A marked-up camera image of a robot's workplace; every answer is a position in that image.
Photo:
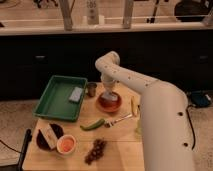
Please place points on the black pole at table edge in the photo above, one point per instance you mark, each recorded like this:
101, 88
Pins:
27, 140

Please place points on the dark bag on floor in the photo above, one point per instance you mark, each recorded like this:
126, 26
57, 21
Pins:
200, 99

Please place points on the orange filled white bowl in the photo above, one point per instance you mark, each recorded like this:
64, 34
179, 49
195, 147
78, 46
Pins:
66, 144

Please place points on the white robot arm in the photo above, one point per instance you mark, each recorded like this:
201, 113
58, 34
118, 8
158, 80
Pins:
164, 122

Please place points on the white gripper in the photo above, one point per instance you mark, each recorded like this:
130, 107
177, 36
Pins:
107, 87

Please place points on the green plastic tray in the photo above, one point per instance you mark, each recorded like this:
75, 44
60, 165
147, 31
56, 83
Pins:
55, 101

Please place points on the small metal cup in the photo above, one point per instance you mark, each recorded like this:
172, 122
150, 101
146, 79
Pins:
91, 89

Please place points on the beige box on plate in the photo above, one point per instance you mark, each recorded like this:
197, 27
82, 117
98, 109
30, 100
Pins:
49, 136

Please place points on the grey sponge block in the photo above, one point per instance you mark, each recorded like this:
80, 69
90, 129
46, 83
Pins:
76, 94

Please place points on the green pepper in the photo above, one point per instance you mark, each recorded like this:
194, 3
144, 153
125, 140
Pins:
93, 126

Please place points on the bunch of dark grapes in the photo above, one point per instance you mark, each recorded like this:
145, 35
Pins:
96, 152

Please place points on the red bowl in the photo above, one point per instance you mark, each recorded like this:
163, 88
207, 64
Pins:
109, 106

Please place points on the grey wiping towel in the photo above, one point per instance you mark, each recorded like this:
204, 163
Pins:
109, 96

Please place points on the yellow banana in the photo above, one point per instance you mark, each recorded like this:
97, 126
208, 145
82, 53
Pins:
134, 106

